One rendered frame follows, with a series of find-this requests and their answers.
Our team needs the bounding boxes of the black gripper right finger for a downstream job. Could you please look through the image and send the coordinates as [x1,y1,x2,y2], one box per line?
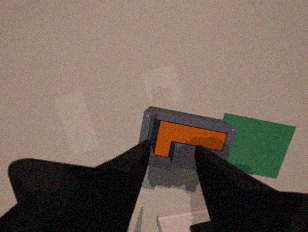
[195,145,308,232]

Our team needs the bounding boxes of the orange l-shaped part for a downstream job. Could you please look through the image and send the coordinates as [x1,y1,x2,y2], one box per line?
[154,120,226,157]

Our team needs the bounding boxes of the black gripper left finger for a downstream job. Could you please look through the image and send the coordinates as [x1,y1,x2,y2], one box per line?
[7,139,151,232]

